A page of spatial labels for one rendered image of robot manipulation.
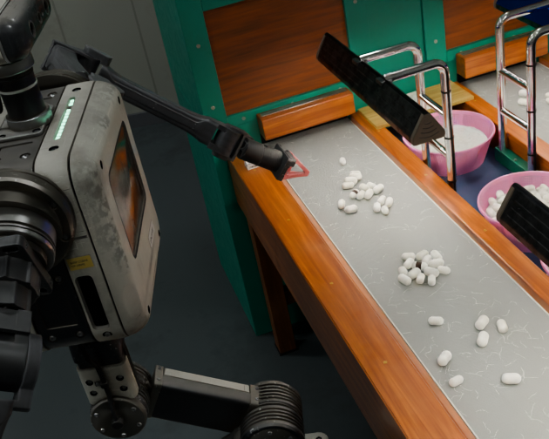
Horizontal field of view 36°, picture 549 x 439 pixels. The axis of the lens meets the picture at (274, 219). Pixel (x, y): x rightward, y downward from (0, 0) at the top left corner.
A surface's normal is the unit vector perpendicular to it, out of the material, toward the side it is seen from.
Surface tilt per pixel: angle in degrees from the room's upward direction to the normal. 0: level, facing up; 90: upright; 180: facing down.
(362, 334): 0
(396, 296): 0
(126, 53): 90
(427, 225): 0
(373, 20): 90
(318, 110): 90
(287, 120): 90
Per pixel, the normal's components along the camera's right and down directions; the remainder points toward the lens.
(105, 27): 0.04, 0.54
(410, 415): -0.18, -0.83
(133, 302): 0.69, 0.24
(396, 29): 0.30, 0.47
